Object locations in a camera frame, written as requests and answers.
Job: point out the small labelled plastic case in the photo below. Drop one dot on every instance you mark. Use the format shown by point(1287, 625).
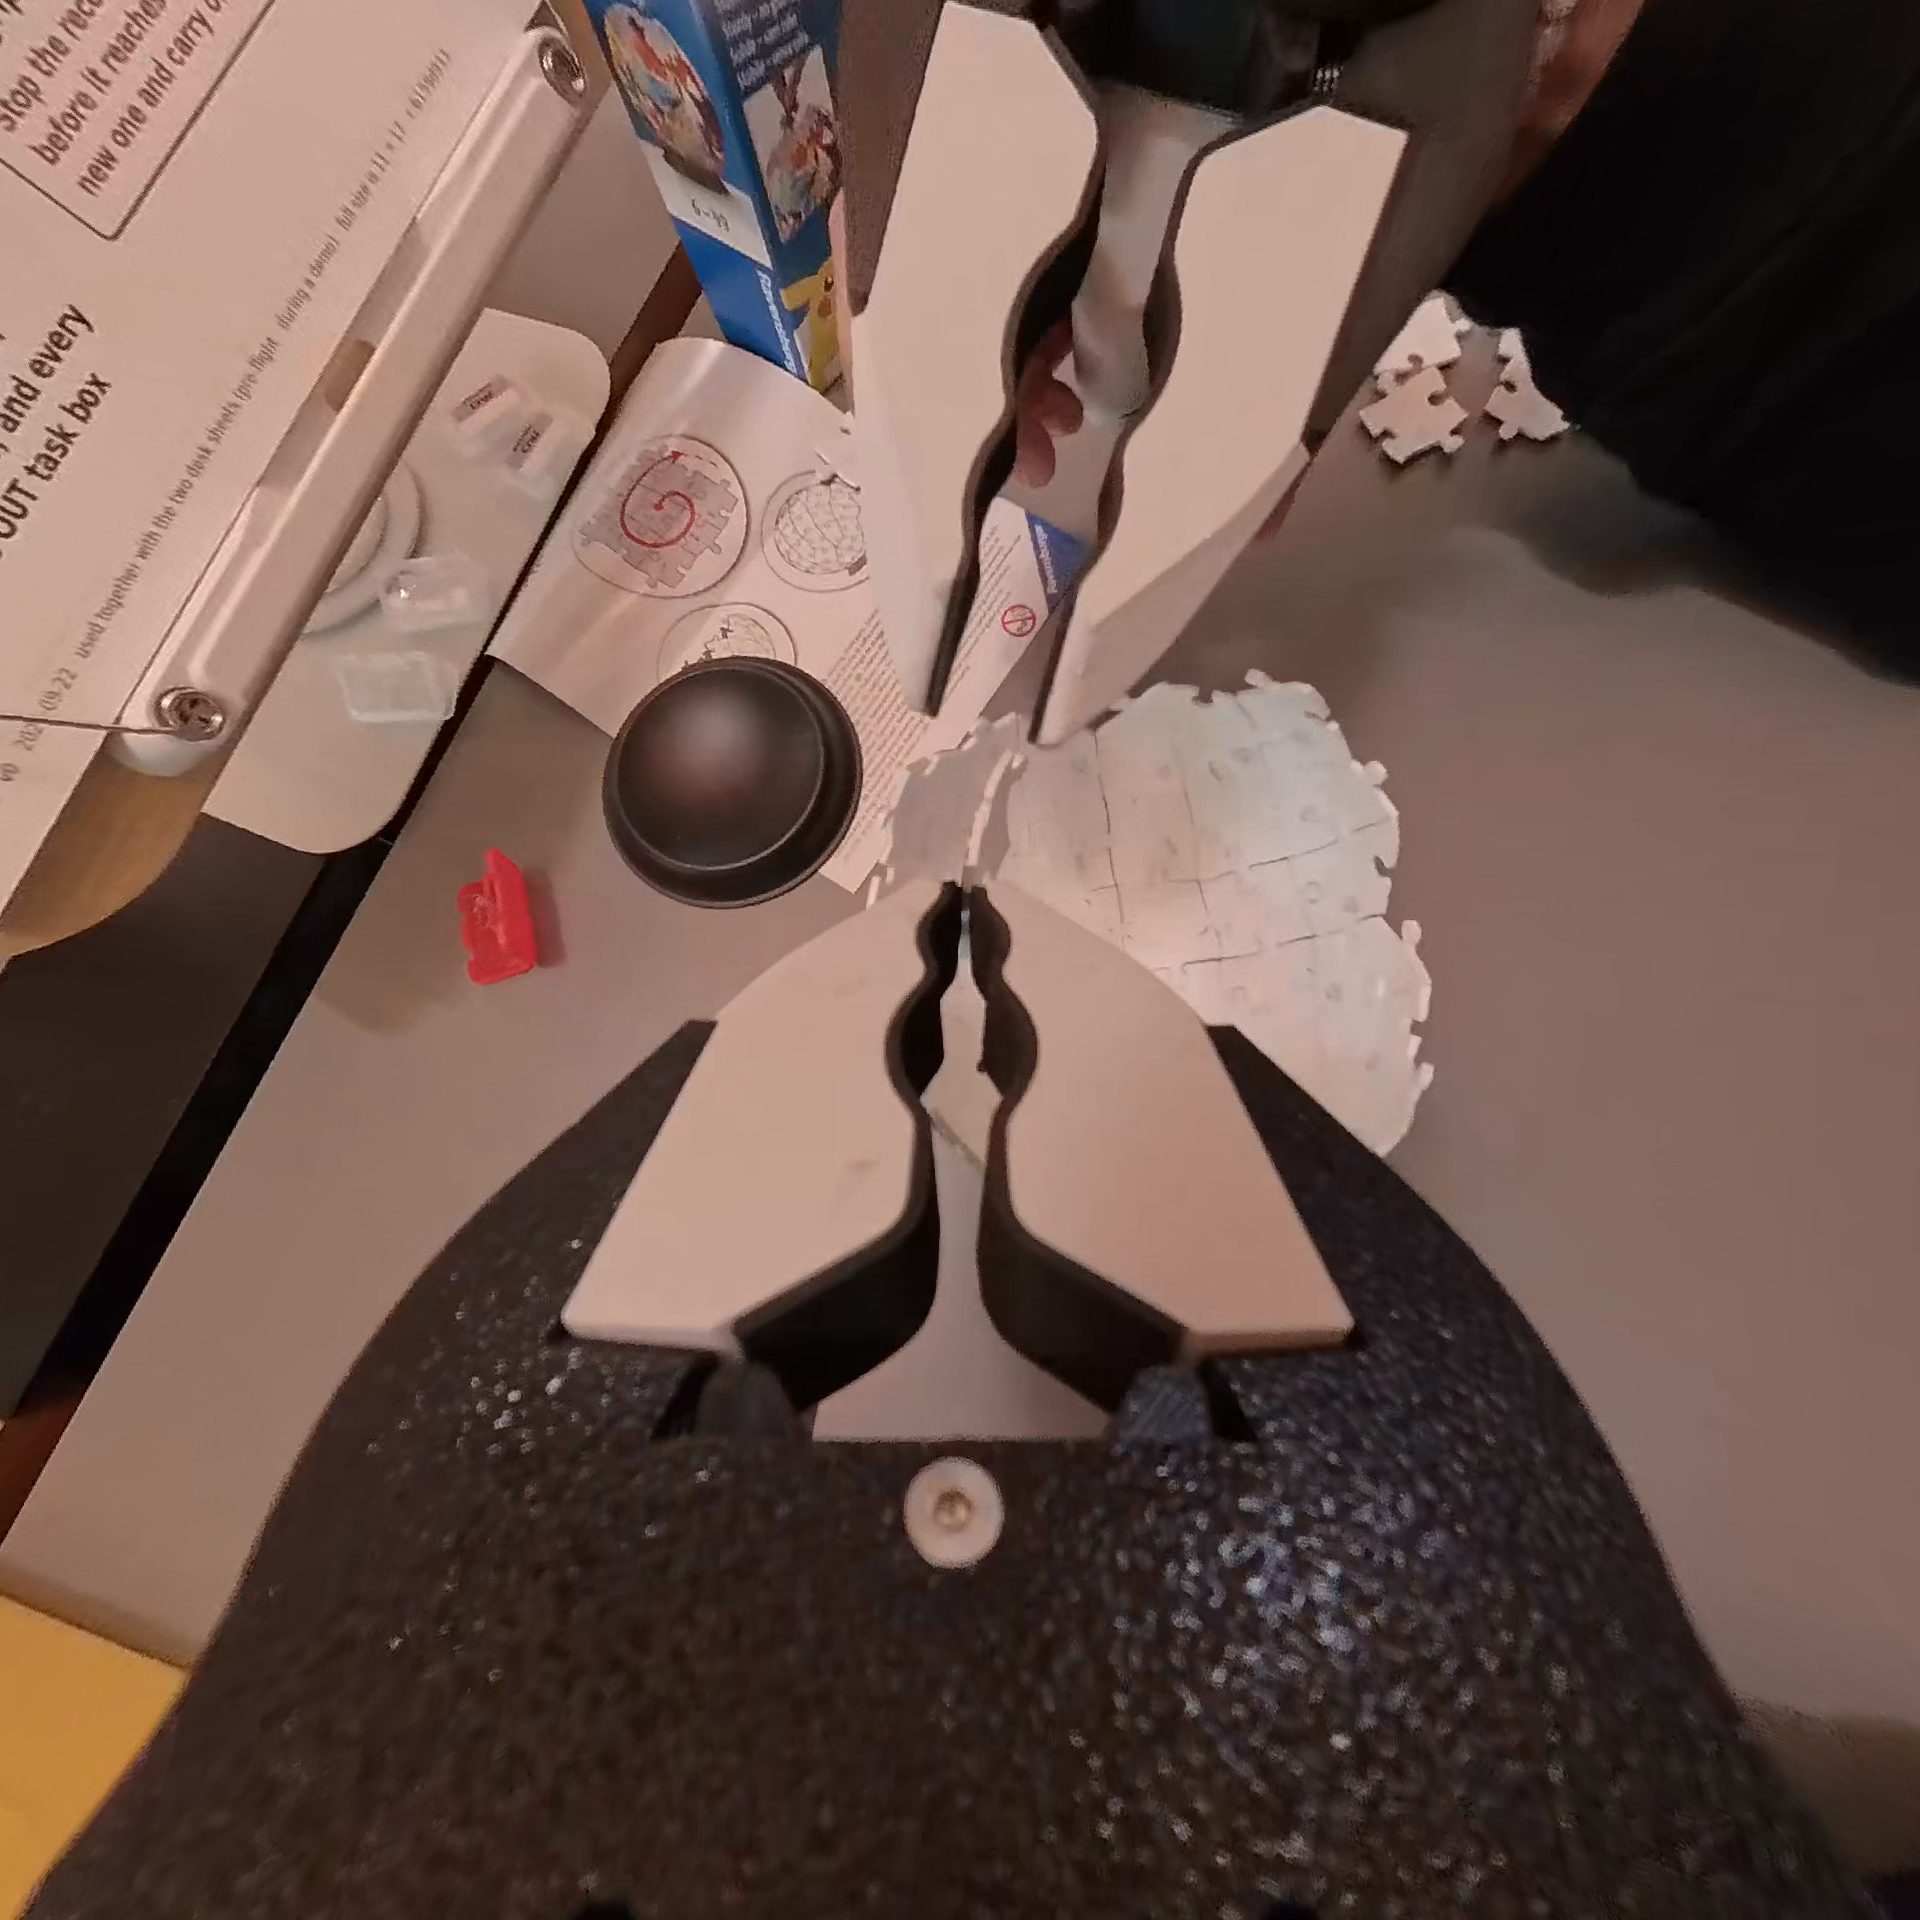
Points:
point(480, 414)
point(541, 443)

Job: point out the blue puzzle box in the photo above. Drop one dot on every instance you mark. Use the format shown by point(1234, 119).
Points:
point(721, 148)

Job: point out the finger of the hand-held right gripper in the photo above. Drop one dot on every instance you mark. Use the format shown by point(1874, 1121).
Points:
point(961, 299)
point(1275, 270)

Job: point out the red plastic clip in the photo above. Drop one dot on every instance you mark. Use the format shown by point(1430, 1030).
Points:
point(505, 915)

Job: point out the white instruction leaflet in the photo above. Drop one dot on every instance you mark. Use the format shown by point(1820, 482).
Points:
point(677, 508)

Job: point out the partly built puzzle ball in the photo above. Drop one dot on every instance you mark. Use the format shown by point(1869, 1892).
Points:
point(1245, 870)

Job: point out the person's right hand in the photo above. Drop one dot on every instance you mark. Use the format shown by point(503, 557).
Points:
point(1051, 414)

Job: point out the wooden sheet holder board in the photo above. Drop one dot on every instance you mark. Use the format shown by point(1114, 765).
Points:
point(92, 900)

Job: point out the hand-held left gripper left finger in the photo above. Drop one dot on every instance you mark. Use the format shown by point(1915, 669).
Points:
point(750, 1170)

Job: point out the yellow storage bin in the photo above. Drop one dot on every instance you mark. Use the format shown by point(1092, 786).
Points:
point(59, 1770)

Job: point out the black ball stand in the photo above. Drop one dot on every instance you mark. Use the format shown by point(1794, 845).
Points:
point(721, 765)

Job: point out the pile of puzzle pieces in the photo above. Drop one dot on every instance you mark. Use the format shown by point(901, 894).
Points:
point(1410, 405)

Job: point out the person's right forearm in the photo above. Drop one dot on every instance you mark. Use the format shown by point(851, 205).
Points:
point(1725, 299)

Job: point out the white clamp bar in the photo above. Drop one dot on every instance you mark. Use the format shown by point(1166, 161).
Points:
point(374, 375)

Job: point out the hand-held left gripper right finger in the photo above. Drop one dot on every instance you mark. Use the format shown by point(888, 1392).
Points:
point(1157, 1170)

